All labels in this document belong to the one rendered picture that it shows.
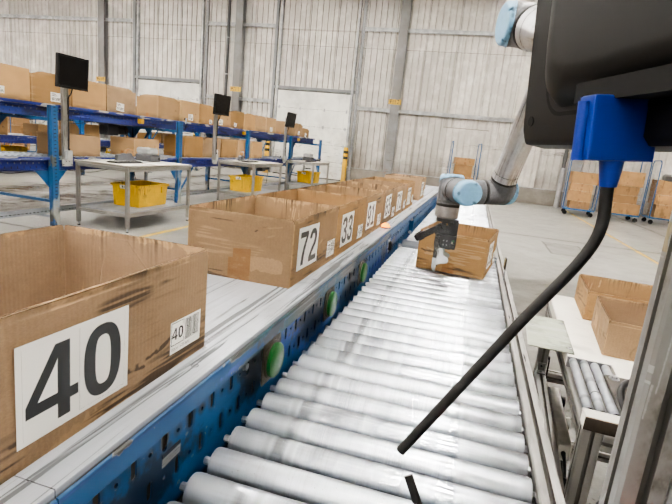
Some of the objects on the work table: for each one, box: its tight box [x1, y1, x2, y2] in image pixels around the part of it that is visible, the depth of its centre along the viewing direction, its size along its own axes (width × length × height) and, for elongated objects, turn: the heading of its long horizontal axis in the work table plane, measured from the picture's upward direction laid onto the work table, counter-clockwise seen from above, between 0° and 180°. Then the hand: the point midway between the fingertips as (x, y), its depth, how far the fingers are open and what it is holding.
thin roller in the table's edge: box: [569, 358, 594, 410], centre depth 115 cm, size 2×28×2 cm, turn 136°
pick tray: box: [574, 274, 653, 321], centre depth 167 cm, size 28×38×10 cm
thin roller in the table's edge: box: [580, 360, 607, 413], centre depth 114 cm, size 2×28×2 cm, turn 136°
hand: (433, 267), depth 192 cm, fingers open, 10 cm apart
